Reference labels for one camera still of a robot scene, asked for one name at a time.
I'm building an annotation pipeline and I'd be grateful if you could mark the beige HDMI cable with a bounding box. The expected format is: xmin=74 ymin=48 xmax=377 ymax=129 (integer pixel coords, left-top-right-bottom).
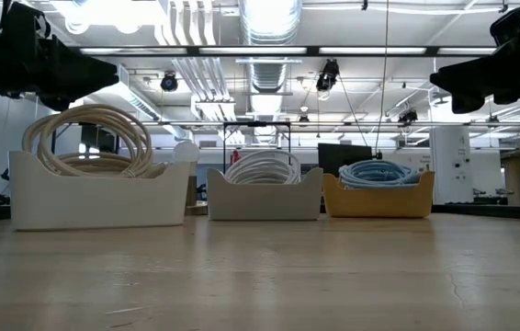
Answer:
xmin=21 ymin=103 xmax=155 ymax=180
xmin=55 ymin=151 xmax=170 ymax=180

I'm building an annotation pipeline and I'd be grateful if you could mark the yellow plastic bin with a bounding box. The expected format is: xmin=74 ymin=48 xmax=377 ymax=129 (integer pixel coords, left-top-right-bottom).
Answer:
xmin=322 ymin=170 xmax=436 ymax=219

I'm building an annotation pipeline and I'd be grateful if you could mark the white background cabinet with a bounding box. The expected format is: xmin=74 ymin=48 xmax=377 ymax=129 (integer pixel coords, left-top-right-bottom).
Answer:
xmin=429 ymin=125 xmax=473 ymax=205

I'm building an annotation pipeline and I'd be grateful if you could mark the grey plastic bin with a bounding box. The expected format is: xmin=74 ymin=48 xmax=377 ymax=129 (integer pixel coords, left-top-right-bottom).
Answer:
xmin=206 ymin=165 xmax=325 ymax=223

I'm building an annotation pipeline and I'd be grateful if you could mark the white HDMI cable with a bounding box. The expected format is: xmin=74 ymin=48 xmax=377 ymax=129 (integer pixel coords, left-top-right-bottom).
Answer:
xmin=224 ymin=158 xmax=303 ymax=186
xmin=223 ymin=149 xmax=302 ymax=178

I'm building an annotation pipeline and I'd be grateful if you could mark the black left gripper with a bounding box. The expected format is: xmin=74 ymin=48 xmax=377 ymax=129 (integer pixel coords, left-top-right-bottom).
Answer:
xmin=0 ymin=36 xmax=120 ymax=112

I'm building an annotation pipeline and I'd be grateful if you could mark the blue HDMI cable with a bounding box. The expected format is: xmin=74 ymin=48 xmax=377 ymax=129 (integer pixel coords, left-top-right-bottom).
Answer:
xmin=338 ymin=172 xmax=423 ymax=190
xmin=339 ymin=158 xmax=409 ymax=177
xmin=338 ymin=165 xmax=420 ymax=183

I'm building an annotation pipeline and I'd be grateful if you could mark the black background monitor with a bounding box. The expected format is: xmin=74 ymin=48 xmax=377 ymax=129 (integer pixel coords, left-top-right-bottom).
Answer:
xmin=317 ymin=143 xmax=374 ymax=178

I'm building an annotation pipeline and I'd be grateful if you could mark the black background rig frame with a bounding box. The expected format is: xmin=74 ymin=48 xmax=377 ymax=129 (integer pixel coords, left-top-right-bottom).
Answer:
xmin=221 ymin=120 xmax=294 ymax=176

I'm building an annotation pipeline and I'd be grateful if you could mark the white plastic bin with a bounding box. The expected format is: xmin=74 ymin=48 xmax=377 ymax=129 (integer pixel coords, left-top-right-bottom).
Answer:
xmin=8 ymin=150 xmax=193 ymax=232

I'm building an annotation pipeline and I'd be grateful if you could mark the black ceiling camera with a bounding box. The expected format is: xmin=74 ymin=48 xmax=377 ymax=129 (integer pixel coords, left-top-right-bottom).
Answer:
xmin=315 ymin=58 xmax=341 ymax=94
xmin=159 ymin=70 xmax=180 ymax=94

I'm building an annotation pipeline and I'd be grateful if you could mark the brass desk lamp white bulb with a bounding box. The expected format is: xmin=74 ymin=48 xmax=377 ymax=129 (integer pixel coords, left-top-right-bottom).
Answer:
xmin=172 ymin=140 xmax=209 ymax=217

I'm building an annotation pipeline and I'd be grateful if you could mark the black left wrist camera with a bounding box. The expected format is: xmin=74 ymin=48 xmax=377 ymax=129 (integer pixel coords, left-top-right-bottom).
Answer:
xmin=0 ymin=0 xmax=52 ymax=40

